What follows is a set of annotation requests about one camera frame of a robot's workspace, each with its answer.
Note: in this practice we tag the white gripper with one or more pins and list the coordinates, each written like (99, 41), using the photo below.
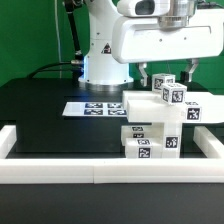
(142, 40)

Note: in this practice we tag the white tagged cube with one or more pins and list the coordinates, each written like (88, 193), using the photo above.
(159, 79)

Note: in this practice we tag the white tagged cube nut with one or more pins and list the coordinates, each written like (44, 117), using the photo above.
(173, 93)

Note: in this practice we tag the white chair back frame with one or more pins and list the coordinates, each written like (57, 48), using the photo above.
(147, 106)

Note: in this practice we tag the white chair seat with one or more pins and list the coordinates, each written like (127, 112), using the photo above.
(166, 140)

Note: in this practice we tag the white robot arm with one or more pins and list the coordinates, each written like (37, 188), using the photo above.
(101, 69)

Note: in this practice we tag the white U-shaped fence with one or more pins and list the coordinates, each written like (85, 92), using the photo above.
(97, 171)

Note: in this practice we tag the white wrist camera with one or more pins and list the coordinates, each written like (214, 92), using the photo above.
(143, 8)

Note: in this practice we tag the white marker base plate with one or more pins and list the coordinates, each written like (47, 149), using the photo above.
(94, 109)

